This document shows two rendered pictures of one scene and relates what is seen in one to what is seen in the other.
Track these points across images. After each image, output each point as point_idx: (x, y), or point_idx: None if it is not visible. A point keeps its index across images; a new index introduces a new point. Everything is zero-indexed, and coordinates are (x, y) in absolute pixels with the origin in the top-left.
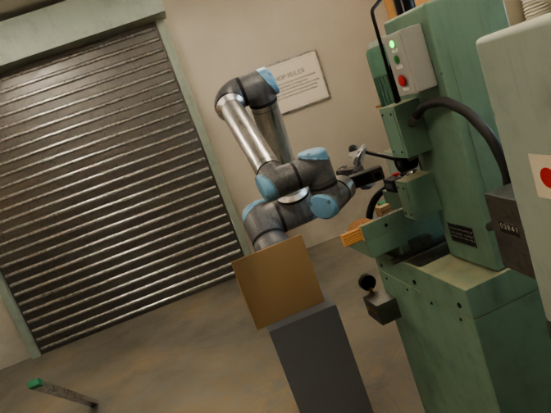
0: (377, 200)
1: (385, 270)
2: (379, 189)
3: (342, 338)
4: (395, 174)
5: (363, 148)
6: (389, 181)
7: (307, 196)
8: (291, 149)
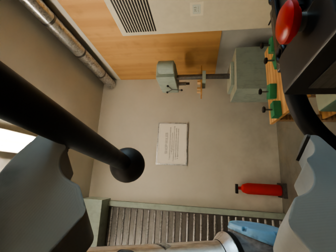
0: (329, 132)
1: None
2: (294, 117)
3: None
4: (294, 17)
5: (23, 148)
6: (319, 60)
7: (243, 247)
8: (141, 251)
